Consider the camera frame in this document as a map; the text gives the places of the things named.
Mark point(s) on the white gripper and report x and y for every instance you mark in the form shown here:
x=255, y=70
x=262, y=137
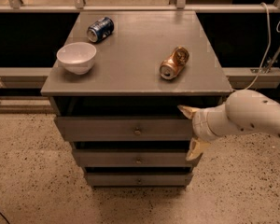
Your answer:
x=201, y=125

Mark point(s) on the grey top drawer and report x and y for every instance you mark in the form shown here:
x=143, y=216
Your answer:
x=78, y=129

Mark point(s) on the grey drawer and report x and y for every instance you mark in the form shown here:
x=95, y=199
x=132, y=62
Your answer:
x=137, y=180
x=132, y=158
x=78, y=129

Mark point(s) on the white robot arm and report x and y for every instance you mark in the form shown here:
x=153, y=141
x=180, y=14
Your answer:
x=244, y=112

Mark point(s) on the grey drawer cabinet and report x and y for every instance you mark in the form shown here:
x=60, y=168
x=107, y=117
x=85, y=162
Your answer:
x=126, y=82

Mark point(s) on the grey bottom drawer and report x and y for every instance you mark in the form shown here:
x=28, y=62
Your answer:
x=137, y=180

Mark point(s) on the grey middle drawer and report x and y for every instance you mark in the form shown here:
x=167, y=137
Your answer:
x=132, y=158

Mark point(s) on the crushed orange soda can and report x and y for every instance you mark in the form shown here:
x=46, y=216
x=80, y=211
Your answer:
x=174, y=64

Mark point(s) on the blue soda can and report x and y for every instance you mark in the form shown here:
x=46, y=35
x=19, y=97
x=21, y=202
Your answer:
x=100, y=30

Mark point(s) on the white bowl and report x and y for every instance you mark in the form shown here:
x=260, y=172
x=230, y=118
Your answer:
x=77, y=58

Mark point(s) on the metal railing frame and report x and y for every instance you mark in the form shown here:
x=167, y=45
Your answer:
x=140, y=6

